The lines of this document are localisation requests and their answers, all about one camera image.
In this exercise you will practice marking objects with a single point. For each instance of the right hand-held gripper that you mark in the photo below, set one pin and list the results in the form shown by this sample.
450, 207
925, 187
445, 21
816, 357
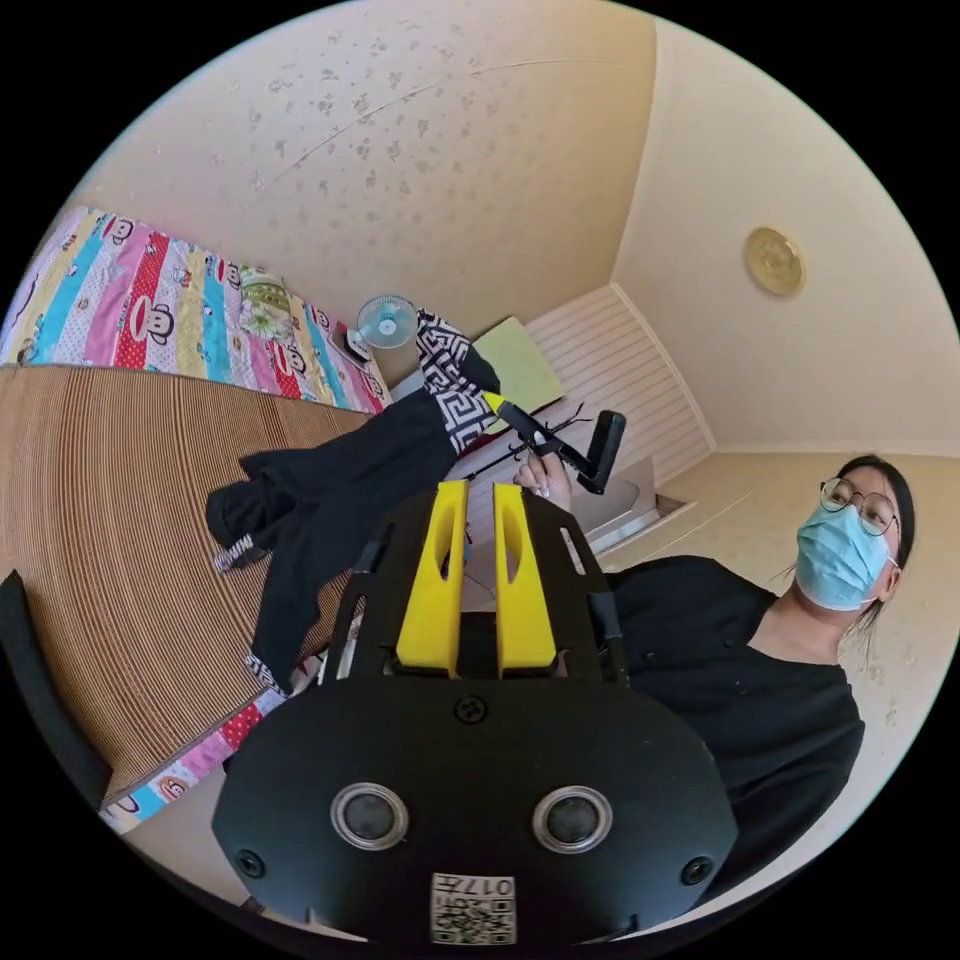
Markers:
534, 435

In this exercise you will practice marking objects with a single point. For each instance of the round golden ceiling lamp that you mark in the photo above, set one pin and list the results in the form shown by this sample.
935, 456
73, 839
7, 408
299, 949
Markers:
774, 261

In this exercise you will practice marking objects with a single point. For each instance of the small light blue fan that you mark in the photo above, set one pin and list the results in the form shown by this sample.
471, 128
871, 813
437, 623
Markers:
385, 322

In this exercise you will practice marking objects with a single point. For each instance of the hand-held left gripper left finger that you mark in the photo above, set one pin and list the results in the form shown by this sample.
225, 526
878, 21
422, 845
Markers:
429, 600

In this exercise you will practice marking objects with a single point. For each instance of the black long sleeve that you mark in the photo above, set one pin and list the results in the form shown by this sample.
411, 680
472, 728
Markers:
352, 480

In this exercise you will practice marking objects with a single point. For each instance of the green flowered pillow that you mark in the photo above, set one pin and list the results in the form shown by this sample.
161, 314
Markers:
264, 304

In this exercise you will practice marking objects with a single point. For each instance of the person's body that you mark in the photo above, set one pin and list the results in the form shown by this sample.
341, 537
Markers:
750, 675

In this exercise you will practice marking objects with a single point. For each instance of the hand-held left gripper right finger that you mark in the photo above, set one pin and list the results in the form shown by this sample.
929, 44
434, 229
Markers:
529, 622

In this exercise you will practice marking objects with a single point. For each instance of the bed with mat and printed sheet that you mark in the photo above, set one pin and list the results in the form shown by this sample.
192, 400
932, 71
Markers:
112, 480

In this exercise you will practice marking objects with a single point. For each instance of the person's right hand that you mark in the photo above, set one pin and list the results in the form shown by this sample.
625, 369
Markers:
549, 480

